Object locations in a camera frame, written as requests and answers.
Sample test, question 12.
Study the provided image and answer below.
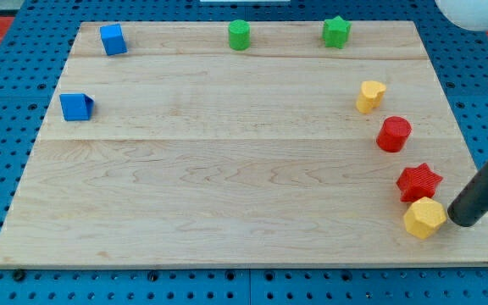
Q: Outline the red star block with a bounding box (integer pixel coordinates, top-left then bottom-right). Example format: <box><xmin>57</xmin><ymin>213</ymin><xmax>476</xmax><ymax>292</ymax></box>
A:
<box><xmin>396</xmin><ymin>163</ymin><xmax>443</xmax><ymax>202</ymax></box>

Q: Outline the green star block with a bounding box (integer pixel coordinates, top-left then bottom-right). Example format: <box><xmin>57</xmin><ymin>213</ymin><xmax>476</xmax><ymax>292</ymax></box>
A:
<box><xmin>322</xmin><ymin>16</ymin><xmax>352</xmax><ymax>49</ymax></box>

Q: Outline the wooden board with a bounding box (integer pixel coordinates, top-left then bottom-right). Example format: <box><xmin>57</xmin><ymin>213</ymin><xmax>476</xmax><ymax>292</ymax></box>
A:
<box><xmin>0</xmin><ymin>21</ymin><xmax>488</xmax><ymax>270</ymax></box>

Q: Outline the green cylinder block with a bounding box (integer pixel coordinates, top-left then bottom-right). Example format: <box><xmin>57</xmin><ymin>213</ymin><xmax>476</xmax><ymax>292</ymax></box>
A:
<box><xmin>228</xmin><ymin>19</ymin><xmax>251</xmax><ymax>51</ymax></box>

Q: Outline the yellow heart block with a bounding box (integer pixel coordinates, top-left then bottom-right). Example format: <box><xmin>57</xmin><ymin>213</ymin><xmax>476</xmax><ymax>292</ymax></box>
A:
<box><xmin>355</xmin><ymin>80</ymin><xmax>387</xmax><ymax>114</ymax></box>

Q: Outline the red cylinder block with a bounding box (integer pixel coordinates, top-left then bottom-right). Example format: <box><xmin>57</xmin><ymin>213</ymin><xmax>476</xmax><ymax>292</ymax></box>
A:
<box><xmin>376</xmin><ymin>116</ymin><xmax>413</xmax><ymax>153</ymax></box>

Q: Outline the blue triangular prism block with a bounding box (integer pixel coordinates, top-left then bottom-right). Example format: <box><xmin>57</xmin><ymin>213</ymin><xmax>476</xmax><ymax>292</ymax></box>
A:
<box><xmin>59</xmin><ymin>93</ymin><xmax>94</xmax><ymax>121</ymax></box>

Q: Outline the blue cube block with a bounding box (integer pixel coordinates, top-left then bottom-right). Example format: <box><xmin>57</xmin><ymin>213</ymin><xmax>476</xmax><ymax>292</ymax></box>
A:
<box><xmin>100</xmin><ymin>24</ymin><xmax>127</xmax><ymax>56</ymax></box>

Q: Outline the yellow hexagon block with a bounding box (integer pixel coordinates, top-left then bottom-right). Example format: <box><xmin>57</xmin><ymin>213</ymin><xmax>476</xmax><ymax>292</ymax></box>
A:
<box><xmin>403</xmin><ymin>197</ymin><xmax>447</xmax><ymax>240</ymax></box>

